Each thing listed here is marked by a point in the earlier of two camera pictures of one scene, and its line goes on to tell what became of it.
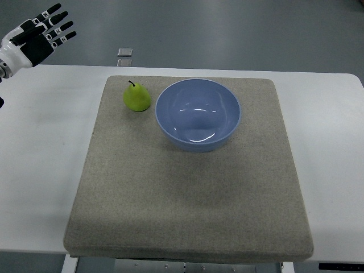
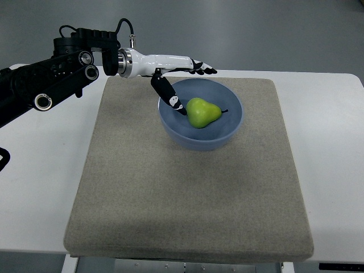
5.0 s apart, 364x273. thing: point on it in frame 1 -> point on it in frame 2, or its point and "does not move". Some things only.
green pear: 136,97 -> 201,113
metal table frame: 72,264 does not move
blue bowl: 198,115 does not move
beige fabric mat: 140,195 does not move
